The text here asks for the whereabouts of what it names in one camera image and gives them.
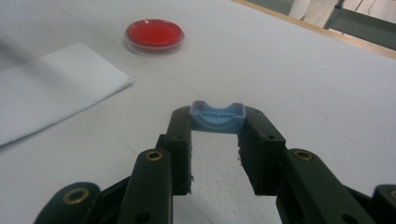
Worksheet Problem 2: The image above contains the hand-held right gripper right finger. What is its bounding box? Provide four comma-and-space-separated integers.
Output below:
237, 105, 287, 197

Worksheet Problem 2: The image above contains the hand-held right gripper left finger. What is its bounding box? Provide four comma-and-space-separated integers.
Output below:
155, 105, 193, 196

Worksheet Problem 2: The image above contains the small blue stamp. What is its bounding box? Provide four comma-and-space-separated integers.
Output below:
189, 100, 248, 135

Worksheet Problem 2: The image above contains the round red ink dish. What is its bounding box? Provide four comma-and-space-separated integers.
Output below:
123, 19, 186, 57

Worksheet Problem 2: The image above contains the white paper sheet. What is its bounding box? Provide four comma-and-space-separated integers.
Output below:
0, 42, 134, 147

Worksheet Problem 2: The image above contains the wooden table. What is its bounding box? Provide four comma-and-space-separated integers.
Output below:
231, 0, 396, 61

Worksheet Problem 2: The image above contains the white desk frame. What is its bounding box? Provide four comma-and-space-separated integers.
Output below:
288, 0, 319, 21

